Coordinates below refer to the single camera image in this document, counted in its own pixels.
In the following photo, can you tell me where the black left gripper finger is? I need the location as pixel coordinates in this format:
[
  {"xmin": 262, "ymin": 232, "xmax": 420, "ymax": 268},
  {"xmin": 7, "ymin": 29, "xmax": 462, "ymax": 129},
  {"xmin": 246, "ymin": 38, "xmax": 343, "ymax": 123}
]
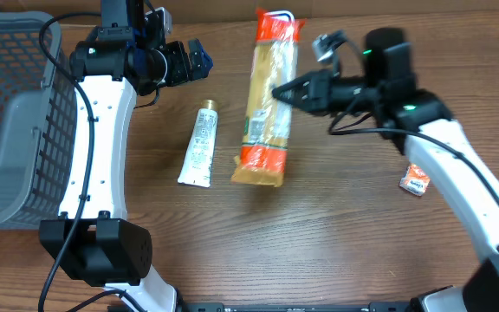
[
  {"xmin": 188, "ymin": 39, "xmax": 213, "ymax": 66},
  {"xmin": 190, "ymin": 64, "xmax": 210, "ymax": 81}
]

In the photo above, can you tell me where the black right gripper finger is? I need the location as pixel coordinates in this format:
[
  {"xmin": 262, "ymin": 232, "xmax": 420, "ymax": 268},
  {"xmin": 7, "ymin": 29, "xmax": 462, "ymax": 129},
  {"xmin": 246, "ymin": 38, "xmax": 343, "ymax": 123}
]
[
  {"xmin": 275, "ymin": 93, "xmax": 314, "ymax": 113},
  {"xmin": 272, "ymin": 72, "xmax": 315, "ymax": 96}
]

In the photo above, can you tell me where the orange long snack packet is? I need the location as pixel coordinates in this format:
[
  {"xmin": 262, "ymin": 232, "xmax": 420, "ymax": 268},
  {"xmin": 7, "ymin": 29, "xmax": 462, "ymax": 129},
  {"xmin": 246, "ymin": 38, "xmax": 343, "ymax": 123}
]
[{"xmin": 231, "ymin": 9, "xmax": 305, "ymax": 187}]

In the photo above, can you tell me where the white tube with gold cap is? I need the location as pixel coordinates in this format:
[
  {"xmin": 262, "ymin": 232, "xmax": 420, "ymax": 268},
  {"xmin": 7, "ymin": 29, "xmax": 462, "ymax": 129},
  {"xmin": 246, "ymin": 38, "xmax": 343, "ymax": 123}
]
[{"xmin": 178, "ymin": 100, "xmax": 218, "ymax": 188}]

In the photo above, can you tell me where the small orange sachet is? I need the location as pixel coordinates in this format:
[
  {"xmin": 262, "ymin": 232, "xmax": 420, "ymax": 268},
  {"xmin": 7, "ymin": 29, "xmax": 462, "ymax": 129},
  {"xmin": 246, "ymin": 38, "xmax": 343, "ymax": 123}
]
[{"xmin": 399, "ymin": 163, "xmax": 431, "ymax": 196}]

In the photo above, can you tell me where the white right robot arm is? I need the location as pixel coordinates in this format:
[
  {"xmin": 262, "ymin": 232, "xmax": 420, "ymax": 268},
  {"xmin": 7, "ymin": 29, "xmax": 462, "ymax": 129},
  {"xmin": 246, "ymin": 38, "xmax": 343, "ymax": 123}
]
[{"xmin": 272, "ymin": 28, "xmax": 499, "ymax": 311}]

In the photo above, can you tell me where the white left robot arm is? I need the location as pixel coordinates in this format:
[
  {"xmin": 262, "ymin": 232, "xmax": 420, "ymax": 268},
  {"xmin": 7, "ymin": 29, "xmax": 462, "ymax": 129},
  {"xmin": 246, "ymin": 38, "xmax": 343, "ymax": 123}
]
[{"xmin": 39, "ymin": 0, "xmax": 213, "ymax": 312}]

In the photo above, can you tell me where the white barcode scanner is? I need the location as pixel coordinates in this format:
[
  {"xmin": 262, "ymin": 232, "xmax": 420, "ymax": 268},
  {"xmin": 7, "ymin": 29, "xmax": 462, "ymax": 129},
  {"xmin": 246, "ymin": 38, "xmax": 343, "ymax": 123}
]
[{"xmin": 263, "ymin": 10, "xmax": 295, "ymax": 22}]

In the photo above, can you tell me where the grey plastic mesh basket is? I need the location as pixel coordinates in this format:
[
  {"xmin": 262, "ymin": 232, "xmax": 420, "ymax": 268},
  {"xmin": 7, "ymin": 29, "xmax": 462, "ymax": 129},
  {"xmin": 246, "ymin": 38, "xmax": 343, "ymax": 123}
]
[{"xmin": 0, "ymin": 12, "xmax": 77, "ymax": 230}]

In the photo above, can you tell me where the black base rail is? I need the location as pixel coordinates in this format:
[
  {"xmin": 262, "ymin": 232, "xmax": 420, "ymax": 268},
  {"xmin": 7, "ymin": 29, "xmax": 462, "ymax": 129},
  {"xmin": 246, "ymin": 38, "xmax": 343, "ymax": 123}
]
[{"xmin": 107, "ymin": 285, "xmax": 496, "ymax": 312}]

